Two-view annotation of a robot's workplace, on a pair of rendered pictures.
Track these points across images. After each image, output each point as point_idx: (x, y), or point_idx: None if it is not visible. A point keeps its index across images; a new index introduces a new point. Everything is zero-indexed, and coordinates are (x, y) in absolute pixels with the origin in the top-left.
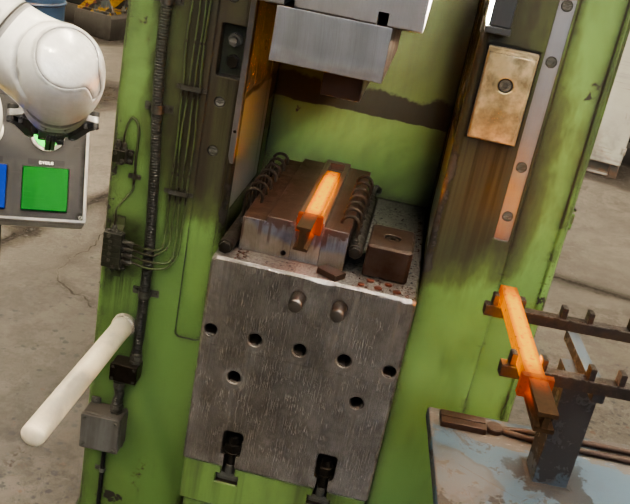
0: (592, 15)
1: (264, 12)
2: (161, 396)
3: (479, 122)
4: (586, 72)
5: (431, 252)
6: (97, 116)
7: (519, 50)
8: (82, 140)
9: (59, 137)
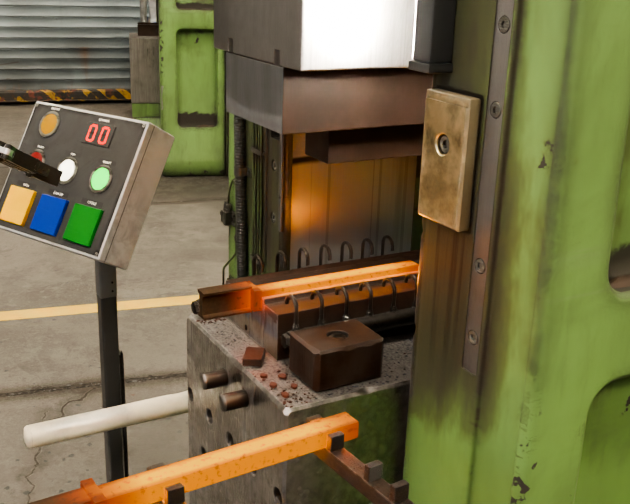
0: (535, 35)
1: None
2: None
3: (424, 195)
4: (537, 124)
5: (411, 371)
6: (6, 147)
7: (460, 94)
8: (120, 186)
9: (22, 169)
